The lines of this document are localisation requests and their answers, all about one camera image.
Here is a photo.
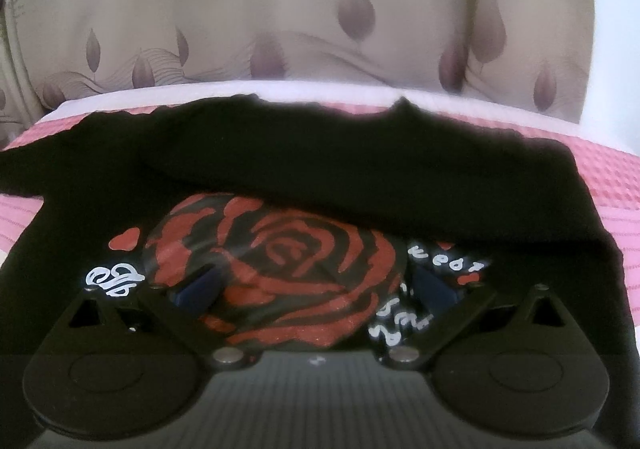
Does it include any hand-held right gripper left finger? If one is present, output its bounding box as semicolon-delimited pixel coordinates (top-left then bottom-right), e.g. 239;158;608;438
62;263;247;371

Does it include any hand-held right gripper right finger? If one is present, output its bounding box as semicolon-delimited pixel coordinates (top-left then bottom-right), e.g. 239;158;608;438
372;256;572;371

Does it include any black rose print t-shirt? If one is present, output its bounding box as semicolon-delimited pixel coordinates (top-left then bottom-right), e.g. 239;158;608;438
0;96;627;372

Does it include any pink checked blanket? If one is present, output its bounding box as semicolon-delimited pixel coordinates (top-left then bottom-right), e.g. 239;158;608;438
0;79;640;335

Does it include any beige leaf print curtain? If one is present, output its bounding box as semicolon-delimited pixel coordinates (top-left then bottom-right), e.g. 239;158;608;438
0;0;598;126

